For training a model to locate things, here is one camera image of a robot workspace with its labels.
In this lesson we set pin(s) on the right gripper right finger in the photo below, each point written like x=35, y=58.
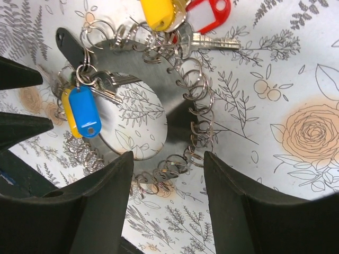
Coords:
x=248, y=217

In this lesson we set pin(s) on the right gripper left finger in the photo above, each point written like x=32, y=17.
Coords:
x=86, y=216

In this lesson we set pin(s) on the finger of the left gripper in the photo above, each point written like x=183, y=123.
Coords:
x=15, y=75
x=16, y=128

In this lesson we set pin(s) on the yellow key tag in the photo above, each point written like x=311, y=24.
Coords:
x=159, y=14
x=69, y=113

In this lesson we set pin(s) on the black key tag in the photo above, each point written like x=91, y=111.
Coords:
x=69, y=47

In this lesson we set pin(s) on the blue key tag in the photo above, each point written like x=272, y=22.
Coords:
x=85, y=112

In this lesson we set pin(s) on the yellow key tag top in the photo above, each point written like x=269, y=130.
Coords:
x=159, y=14

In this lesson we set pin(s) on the red key tag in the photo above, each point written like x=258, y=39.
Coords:
x=203, y=16

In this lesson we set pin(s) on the silver key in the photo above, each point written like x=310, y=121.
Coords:
x=193, y=41

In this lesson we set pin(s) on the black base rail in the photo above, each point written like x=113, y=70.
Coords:
x=19, y=180

